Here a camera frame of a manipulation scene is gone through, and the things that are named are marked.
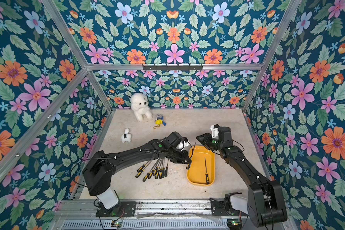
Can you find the small white robot figurine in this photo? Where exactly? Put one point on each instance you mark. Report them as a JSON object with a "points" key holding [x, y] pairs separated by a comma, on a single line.
{"points": [[126, 137]]}

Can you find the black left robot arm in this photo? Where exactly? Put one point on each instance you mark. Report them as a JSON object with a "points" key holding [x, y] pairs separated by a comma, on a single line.
{"points": [[101, 167]]}

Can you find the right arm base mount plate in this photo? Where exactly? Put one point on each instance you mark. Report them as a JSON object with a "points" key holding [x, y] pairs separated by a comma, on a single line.
{"points": [[222, 207]]}

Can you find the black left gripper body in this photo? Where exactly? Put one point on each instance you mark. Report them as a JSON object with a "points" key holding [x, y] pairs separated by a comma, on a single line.
{"points": [[176, 155]]}

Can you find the white plush seal toy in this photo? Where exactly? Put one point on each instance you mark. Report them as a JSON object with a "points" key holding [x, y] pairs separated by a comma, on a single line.
{"points": [[140, 106]]}

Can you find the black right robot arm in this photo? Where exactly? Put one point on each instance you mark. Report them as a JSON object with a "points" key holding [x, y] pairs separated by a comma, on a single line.
{"points": [[265, 204]]}

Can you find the yellow blue small toy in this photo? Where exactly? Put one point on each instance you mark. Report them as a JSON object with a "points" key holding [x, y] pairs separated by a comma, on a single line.
{"points": [[159, 121]]}

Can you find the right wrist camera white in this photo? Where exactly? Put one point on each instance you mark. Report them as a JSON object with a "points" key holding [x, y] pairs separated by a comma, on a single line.
{"points": [[215, 131]]}

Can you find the black wall hook rail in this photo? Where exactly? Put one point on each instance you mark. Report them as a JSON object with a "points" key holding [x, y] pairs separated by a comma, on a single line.
{"points": [[172, 67]]}

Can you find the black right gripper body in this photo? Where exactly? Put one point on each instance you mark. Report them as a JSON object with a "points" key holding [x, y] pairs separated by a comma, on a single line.
{"points": [[206, 139]]}

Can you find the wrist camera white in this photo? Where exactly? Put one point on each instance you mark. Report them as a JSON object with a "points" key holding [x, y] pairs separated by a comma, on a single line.
{"points": [[215, 131], [183, 145]]}

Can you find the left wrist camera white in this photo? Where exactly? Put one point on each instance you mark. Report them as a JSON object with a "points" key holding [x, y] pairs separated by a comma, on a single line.
{"points": [[183, 145]]}

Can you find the yellow plastic storage tray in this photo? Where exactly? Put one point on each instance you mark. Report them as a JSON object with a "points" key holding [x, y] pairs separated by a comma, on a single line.
{"points": [[196, 173]]}

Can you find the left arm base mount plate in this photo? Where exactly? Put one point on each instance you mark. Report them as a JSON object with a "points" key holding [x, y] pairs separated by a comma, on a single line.
{"points": [[123, 208]]}

